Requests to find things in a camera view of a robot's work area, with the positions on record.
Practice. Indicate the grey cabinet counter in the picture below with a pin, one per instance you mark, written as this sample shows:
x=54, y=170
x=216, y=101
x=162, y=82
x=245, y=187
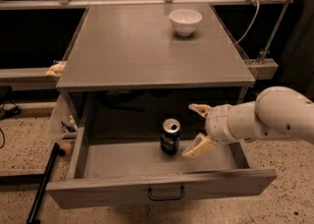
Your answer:
x=135, y=47

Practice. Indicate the white ceramic bowl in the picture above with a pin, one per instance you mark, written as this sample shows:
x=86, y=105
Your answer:
x=184, y=21

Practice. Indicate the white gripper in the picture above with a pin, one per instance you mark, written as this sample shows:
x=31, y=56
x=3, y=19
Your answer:
x=217, y=124

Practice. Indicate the black pole on floor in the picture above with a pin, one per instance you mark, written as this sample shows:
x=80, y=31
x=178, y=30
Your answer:
x=55, y=152

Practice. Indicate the open grey top drawer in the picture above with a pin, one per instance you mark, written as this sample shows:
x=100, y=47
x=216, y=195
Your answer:
x=117, y=156

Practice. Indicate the dark blue pepsi can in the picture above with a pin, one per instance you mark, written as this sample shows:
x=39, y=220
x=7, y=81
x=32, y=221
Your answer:
x=170, y=136

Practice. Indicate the yellow crumpled cloth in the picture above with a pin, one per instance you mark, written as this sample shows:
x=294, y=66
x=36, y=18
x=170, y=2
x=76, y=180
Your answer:
x=56, y=70

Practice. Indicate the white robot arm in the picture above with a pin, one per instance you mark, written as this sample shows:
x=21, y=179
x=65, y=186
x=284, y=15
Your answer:
x=277, y=113

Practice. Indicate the black drawer handle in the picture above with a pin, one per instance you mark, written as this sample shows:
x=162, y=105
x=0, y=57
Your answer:
x=166, y=194

